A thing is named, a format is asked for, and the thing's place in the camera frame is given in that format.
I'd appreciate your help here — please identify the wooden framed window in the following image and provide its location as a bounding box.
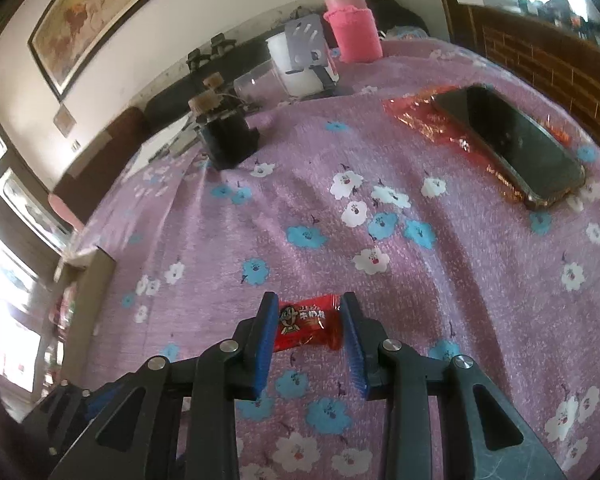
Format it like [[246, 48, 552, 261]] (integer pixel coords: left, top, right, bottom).
[[0, 115, 81, 411]]

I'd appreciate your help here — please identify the black smartphone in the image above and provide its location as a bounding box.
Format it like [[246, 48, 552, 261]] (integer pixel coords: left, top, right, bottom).
[[432, 84, 587, 211]]

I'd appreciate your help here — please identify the grey perforated card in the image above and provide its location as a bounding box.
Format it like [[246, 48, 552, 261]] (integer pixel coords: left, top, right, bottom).
[[284, 16, 331, 75]]

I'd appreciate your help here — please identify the brown sofa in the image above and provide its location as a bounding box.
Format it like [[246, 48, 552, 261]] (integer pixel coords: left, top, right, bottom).
[[47, 105, 148, 226]]

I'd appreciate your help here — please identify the white plastic container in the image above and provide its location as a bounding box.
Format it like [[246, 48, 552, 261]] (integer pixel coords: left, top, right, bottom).
[[266, 30, 341, 98]]

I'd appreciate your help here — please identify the purple floral blanket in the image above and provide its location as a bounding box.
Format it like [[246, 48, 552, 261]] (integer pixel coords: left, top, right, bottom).
[[67, 37, 600, 480]]

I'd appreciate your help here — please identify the cardboard box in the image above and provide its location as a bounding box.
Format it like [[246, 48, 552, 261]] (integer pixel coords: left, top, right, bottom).
[[40, 245, 118, 386]]

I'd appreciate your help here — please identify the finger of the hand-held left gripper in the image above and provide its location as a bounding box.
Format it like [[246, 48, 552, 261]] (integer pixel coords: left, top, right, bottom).
[[22, 380, 131, 461]]

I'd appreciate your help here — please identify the small corked glass bottle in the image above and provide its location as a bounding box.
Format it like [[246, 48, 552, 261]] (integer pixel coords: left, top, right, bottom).
[[200, 74, 236, 111], [187, 95, 216, 126]]

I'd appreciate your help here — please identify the black desk holder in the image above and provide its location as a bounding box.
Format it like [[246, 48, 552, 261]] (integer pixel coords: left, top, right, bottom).
[[195, 107, 261, 171]]

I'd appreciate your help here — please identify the red candy packet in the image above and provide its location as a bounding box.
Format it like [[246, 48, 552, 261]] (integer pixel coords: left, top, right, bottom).
[[271, 294, 342, 353]]

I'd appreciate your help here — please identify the white paper sheet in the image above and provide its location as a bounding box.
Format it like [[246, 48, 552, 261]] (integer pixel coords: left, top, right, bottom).
[[127, 147, 173, 173]]

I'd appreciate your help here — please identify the wall switch plate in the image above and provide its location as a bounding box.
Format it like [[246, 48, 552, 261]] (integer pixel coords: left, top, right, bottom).
[[52, 107, 76, 136]]

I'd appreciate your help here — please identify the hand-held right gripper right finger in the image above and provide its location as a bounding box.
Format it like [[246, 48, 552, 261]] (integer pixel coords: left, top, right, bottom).
[[340, 291, 568, 480]]

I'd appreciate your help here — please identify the red foil wrapper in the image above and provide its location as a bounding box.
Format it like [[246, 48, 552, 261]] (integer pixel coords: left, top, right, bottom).
[[382, 86, 573, 206]]

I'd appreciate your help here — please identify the clear glass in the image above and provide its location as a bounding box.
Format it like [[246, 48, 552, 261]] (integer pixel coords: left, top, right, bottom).
[[232, 62, 291, 106]]

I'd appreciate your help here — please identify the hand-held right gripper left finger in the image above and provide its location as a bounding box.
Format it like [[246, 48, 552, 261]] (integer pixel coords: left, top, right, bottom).
[[47, 291, 280, 480]]

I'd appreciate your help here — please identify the bottle with pink sleeve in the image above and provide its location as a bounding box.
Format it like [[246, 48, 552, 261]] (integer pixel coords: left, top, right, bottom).
[[321, 0, 385, 64]]

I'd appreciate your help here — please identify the framed wall painting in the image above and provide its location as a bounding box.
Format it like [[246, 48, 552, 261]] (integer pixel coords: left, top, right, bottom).
[[28, 0, 221, 101]]

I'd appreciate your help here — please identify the grey book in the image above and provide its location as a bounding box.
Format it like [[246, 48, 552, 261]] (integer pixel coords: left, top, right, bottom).
[[167, 127, 203, 158]]

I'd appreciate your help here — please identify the black bag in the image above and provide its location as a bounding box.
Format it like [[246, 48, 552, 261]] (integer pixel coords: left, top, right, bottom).
[[365, 0, 431, 38]]

